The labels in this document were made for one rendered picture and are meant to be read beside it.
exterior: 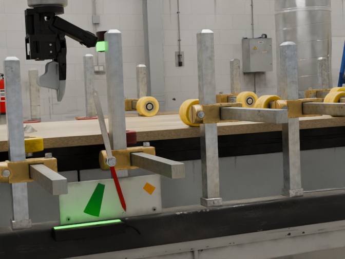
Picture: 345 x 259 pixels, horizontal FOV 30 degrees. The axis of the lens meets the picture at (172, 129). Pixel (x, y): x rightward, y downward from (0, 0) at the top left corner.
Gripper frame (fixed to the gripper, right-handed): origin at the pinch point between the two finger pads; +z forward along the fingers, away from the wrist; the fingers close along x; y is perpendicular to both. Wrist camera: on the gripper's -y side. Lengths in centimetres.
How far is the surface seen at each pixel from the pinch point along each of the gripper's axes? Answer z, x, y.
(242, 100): 7, -96, -95
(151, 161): 15.6, 10.0, -17.5
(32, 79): -6, -115, -11
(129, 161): 17.2, -5.4, -16.9
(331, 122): 12, -22, -88
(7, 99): 0.3, -6.1, 11.5
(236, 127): 12, -22, -55
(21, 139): 9.7, -6.1, 8.9
